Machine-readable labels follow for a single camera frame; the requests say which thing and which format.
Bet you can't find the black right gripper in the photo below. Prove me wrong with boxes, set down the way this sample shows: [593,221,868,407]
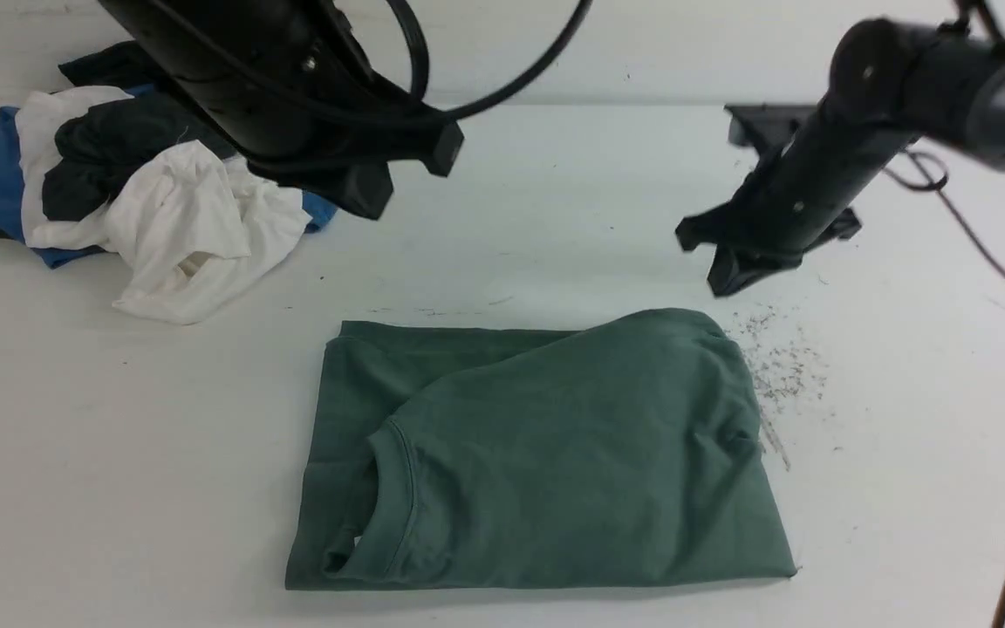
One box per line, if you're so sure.
[675,17,932,298]

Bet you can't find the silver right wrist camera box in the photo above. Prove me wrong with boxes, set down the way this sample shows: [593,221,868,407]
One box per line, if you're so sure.
[723,103,817,158]

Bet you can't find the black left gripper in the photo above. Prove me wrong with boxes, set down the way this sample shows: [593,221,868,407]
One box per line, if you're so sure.
[101,1,463,220]

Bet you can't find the green long-sleeve top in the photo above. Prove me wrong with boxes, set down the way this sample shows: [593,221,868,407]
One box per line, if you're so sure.
[284,309,797,591]

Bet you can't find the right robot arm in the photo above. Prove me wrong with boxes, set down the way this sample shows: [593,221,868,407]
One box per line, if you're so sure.
[675,17,1005,297]

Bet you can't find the white crumpled shirt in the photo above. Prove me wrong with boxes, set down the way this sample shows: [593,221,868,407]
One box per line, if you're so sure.
[15,86,335,324]

